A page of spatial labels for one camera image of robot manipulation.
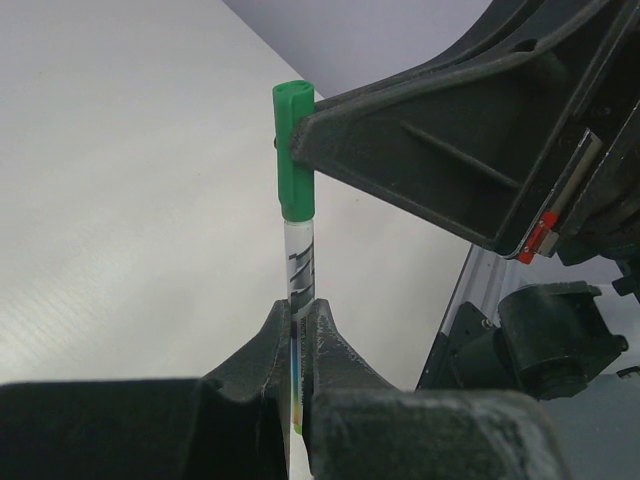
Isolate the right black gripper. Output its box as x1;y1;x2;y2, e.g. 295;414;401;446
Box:
449;1;639;265

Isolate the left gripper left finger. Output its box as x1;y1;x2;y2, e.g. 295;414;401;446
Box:
1;300;290;479

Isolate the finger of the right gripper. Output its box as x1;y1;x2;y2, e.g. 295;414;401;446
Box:
288;39;601;261

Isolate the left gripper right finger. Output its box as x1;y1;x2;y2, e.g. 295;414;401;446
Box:
303;299;570;479

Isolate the green whiteboard marker pen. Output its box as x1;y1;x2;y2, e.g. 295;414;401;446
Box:
284;220;315;434

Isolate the green pen cap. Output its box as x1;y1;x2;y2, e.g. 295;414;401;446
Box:
272;80;315;223

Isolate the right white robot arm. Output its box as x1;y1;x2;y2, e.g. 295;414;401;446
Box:
291;1;639;400

